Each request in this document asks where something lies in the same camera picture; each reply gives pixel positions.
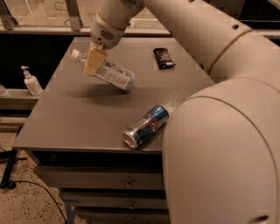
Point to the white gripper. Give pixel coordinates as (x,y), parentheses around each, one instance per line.
(102,35)

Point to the clear plastic water bottle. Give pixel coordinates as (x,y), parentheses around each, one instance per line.
(109,72)

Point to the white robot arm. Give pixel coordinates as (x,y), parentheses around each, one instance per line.
(221,148)

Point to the white pump dispenser bottle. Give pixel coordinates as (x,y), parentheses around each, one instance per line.
(31,82)

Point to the dark snack bar wrapper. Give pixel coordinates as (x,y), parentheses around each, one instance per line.
(163,58)

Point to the grey drawer cabinet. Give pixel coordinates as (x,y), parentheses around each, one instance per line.
(74,134)

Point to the blue silver energy drink can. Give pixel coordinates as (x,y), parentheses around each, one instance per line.
(139,132)

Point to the grey metal railing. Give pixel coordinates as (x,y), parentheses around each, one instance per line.
(75,16)

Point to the black stand leg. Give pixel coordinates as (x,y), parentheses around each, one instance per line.
(9,157)

